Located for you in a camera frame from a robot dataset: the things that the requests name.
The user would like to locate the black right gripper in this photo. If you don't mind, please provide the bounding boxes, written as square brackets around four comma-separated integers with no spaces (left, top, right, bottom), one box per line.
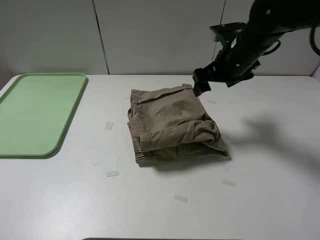
[192,22,262,97]

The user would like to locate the khaki shorts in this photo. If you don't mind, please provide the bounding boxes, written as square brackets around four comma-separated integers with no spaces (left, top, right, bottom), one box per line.
[127,84,230,167]

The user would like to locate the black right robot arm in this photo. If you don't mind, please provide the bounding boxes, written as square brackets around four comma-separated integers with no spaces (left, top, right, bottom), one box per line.
[192,0,320,97]

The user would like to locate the light green tray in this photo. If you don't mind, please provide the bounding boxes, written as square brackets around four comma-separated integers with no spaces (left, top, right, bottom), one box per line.
[0,73,88,158]

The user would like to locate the clear tape strip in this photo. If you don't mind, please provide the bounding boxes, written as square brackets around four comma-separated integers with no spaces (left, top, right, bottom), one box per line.
[104,122,114,131]
[207,99,217,104]
[106,171,120,178]
[174,195,188,203]
[222,179,236,187]

